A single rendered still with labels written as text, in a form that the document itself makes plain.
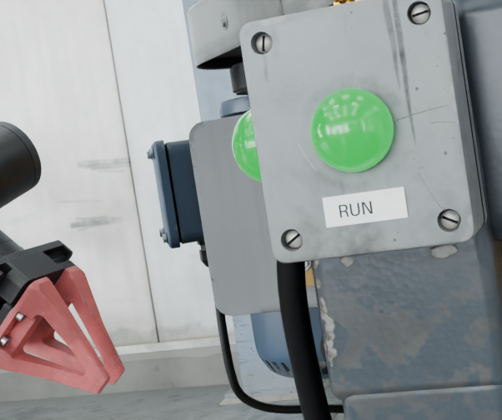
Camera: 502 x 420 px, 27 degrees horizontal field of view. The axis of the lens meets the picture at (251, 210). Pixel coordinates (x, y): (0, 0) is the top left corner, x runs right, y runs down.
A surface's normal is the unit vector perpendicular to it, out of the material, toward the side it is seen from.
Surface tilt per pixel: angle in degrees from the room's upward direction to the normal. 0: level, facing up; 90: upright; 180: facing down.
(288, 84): 90
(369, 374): 90
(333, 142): 99
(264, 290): 90
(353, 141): 104
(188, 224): 90
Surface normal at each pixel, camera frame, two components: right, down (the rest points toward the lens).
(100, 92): -0.31, 0.10
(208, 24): -0.93, 0.16
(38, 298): 0.00, 0.33
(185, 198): 0.13, 0.04
